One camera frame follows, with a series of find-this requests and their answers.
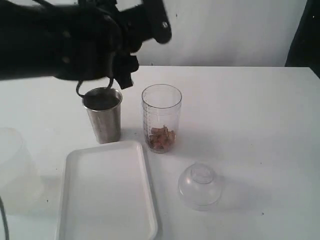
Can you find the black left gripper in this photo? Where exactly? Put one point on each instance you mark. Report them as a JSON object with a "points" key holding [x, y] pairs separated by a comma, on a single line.
{"points": [[97, 40]]}

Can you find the clear plastic shaker cup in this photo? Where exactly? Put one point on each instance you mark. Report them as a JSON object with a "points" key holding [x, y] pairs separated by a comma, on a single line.
{"points": [[161, 105]]}

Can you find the stainless steel cup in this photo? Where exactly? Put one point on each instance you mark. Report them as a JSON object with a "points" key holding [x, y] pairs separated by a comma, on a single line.
{"points": [[103, 106]]}

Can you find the clear dome shaker lid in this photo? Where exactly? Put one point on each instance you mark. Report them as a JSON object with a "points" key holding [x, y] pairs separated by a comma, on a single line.
{"points": [[200, 187]]}

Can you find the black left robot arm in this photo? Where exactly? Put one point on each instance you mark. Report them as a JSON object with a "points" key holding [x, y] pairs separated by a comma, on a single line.
{"points": [[23, 31]]}

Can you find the white backdrop cloth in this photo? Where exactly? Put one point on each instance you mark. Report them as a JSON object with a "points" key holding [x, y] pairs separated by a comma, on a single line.
{"points": [[226, 33]]}

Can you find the brown and yellow coins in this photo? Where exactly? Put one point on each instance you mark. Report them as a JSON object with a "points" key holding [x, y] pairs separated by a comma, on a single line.
{"points": [[162, 139]]}

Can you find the white rectangular tray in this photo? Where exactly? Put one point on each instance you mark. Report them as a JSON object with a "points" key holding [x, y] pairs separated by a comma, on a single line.
{"points": [[106, 194]]}

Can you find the translucent plastic container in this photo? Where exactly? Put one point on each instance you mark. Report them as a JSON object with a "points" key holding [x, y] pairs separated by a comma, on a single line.
{"points": [[20, 184]]}

